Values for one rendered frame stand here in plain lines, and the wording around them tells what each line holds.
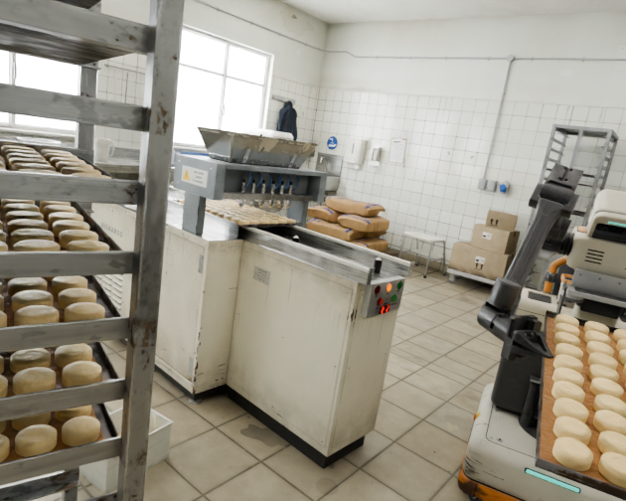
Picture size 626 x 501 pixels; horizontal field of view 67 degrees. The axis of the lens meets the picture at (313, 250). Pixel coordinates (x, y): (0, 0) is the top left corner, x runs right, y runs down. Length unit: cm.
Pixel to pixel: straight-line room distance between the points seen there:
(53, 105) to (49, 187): 9
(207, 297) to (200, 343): 22
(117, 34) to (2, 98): 14
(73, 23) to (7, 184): 19
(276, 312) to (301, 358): 23
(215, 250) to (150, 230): 157
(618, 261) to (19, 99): 177
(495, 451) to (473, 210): 422
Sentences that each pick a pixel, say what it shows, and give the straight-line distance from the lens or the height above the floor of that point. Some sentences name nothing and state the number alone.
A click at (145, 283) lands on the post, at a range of 63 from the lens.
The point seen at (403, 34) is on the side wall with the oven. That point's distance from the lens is 679.
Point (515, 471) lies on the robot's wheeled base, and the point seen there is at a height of 23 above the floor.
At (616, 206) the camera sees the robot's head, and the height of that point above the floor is 127.
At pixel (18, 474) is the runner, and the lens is 76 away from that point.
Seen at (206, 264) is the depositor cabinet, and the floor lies 73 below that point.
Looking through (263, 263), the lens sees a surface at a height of 77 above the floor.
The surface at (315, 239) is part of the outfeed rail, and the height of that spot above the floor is 87.
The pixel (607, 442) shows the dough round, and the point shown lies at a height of 96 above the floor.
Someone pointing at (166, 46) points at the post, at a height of 140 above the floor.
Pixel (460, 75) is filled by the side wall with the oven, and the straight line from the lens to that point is 629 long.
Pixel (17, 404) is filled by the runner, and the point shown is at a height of 97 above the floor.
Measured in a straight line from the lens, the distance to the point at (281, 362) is 216.
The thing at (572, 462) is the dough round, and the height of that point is 95.
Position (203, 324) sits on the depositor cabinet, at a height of 44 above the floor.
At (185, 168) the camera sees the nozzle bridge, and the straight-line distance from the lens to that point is 229.
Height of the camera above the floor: 132
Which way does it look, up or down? 13 degrees down
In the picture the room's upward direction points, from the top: 9 degrees clockwise
